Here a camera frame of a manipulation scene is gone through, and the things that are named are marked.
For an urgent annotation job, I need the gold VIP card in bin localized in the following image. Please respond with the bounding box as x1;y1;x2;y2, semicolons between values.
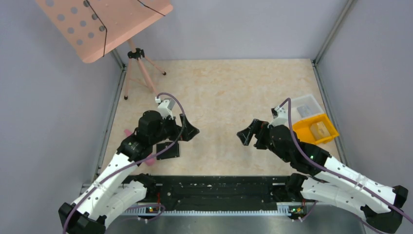
310;121;331;141

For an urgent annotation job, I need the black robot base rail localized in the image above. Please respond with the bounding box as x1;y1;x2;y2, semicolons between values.
122;174;319;214

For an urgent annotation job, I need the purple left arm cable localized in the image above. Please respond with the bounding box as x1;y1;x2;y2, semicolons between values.
62;92;187;234

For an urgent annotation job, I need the silver VIP card in bin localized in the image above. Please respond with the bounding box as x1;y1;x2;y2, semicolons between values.
297;105;313;118

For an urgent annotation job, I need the white plastic bin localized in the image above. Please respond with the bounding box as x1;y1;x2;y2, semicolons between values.
270;94;324;127

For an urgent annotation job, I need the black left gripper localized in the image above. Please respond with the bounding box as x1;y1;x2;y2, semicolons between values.
150;113;199;144

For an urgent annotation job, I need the pink music stand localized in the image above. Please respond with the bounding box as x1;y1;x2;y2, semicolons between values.
35;0;174;100

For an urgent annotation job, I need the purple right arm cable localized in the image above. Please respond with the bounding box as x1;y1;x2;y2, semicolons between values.
279;97;413;234

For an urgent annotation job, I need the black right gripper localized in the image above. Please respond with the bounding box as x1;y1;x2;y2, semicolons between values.
237;118;291;162

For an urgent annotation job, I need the yellow plastic bin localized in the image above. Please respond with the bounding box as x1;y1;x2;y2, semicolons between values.
292;114;339;145

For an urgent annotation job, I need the pink marker pen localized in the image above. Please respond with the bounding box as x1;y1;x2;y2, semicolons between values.
124;129;156;166

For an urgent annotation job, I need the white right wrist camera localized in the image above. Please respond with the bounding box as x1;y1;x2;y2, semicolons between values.
269;106;289;127

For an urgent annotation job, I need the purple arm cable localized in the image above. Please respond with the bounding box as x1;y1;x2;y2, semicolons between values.
279;97;413;234
62;92;187;234

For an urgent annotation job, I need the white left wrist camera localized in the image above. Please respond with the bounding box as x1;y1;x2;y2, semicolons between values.
155;97;176;119

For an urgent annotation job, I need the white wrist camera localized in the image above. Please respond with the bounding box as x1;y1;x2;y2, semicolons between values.
155;97;176;119
269;106;289;127

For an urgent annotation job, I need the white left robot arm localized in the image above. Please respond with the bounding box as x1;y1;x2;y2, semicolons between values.
58;110;200;234

